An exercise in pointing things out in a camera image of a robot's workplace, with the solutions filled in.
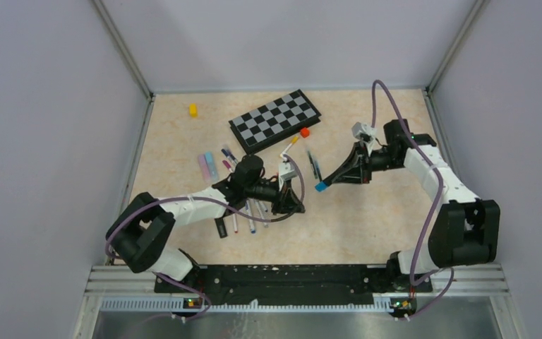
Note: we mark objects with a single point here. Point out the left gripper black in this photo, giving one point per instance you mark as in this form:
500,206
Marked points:
288,203

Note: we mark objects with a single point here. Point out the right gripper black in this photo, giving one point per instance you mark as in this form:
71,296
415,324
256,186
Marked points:
357,169

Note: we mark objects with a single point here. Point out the black highlighter with blue cap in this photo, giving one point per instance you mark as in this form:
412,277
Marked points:
321,186

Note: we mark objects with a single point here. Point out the black highlighter pink tip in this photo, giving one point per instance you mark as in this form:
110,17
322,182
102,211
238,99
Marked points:
221,228

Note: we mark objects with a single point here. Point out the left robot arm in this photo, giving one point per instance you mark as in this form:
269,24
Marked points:
139,236

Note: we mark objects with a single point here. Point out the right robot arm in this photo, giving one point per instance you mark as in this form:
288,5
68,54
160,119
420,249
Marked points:
465,227

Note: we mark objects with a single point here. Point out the blue gel pen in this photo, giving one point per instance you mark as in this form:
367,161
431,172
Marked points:
317,171

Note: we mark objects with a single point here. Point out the green gel pen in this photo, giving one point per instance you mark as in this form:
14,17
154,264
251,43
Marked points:
312,163

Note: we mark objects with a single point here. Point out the white marker grey cap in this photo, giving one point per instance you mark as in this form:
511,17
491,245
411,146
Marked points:
261,212

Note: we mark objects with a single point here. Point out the white marker blue cap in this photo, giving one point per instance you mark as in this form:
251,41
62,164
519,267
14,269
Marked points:
250,215

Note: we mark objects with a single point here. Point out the blue capped whiteboard marker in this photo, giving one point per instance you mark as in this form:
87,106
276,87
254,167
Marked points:
235,224

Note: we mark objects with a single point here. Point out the orange red cube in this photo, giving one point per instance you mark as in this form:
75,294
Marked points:
304,132

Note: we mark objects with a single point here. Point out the white marker with pink band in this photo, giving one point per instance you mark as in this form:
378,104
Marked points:
228,166

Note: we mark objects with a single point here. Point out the purple whiteboard marker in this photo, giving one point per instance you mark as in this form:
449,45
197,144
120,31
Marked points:
228,154

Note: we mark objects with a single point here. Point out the black and grey chessboard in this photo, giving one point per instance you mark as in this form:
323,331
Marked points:
274,121

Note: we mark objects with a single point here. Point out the light blue eraser block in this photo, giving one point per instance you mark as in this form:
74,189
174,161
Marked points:
211,166

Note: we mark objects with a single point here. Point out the pink eraser block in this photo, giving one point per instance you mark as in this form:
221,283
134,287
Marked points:
204,168

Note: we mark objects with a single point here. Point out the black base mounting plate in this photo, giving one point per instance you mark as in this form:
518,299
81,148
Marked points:
298,285

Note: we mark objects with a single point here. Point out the yellow block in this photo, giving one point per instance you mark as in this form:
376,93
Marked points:
193,110

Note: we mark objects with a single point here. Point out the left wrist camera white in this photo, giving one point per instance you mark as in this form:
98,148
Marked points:
286,171

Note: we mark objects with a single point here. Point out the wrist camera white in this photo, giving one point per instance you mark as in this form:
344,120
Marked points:
366,134
286,171

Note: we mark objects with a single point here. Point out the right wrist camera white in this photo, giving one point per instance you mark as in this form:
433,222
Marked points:
366,134

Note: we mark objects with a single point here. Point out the aluminium frame rail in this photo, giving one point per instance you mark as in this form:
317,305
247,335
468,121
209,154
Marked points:
149,292

